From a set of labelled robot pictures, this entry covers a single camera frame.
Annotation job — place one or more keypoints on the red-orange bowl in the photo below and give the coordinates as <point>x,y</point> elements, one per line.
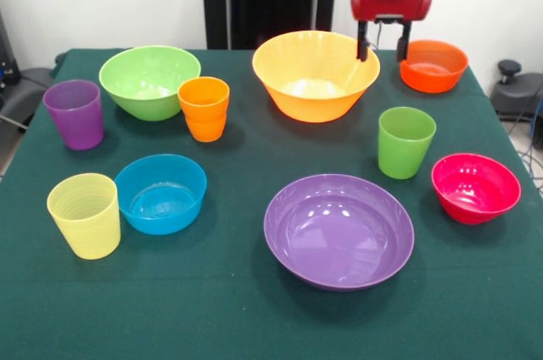
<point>432,77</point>

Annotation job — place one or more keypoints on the black electronic device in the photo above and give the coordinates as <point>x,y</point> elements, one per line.
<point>6,58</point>

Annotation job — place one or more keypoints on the purple cup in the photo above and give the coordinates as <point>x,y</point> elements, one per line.
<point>78,122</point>

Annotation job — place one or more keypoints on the dark grey stand base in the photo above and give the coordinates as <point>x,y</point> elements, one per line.
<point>25,92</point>
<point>517,97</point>

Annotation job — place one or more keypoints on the green bowl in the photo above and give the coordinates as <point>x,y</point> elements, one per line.
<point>144,80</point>

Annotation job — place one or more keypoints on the dark green tablecloth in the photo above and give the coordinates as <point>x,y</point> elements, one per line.
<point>271,313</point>

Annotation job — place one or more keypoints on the blue bowl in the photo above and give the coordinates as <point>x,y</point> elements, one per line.
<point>159,203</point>

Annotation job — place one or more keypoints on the yellow cup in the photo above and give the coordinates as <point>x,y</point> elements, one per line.
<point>85,224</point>

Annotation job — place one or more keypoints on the purple bowl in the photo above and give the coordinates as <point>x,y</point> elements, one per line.
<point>339,237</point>

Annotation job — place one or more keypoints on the orange cup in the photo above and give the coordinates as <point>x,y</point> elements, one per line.
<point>203,114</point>

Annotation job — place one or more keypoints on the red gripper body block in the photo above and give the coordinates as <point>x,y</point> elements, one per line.
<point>392,5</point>

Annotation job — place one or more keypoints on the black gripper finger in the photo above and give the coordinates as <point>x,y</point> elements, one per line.
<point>362,43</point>
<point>402,48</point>

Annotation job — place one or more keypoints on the green cup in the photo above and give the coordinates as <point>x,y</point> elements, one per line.
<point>403,152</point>

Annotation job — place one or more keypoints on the pink bowl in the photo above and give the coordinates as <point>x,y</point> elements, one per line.
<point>475,194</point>

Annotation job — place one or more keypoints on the large yellow-orange bowl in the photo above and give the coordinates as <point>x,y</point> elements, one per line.
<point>314,101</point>

